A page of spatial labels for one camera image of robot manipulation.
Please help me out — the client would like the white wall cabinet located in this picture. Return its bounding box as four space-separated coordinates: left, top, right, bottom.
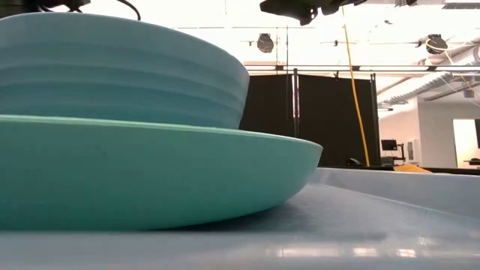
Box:
406 138 423 164

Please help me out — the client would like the teal round plate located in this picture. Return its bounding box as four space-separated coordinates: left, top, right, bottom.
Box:
0 114 324 232

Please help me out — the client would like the blue plastic tray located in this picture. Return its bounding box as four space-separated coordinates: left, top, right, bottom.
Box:
0 166 480 270

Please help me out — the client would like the ceiling track rail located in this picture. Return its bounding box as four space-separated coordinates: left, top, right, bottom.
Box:
243 64 480 74

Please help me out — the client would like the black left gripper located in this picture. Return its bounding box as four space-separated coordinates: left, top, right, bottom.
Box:
0 0 91 19

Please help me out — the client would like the mustard yellow cloth napkin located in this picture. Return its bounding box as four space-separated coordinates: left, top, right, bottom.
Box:
393 163 433 174

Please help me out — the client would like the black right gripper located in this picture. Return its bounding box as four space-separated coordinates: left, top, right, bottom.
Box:
259 0 368 26

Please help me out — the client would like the black partition screen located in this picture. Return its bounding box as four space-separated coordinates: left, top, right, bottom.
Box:
239 73 380 169

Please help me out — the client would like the black ceiling cable reel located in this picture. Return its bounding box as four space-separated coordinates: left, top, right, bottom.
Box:
256 32 275 54

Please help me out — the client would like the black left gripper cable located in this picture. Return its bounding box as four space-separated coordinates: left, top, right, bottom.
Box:
115 0 142 22

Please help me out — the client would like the yellow hanging cable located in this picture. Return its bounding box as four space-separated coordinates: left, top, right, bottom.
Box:
340 0 371 168

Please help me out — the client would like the blue ribbed bowl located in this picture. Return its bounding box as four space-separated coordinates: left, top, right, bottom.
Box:
0 12 251 131

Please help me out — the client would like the black aluminium table frame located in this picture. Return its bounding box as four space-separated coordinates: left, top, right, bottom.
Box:
318 165 480 176

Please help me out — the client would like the ceiling reel with yellow cable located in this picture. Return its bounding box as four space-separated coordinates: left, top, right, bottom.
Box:
425 33 449 56

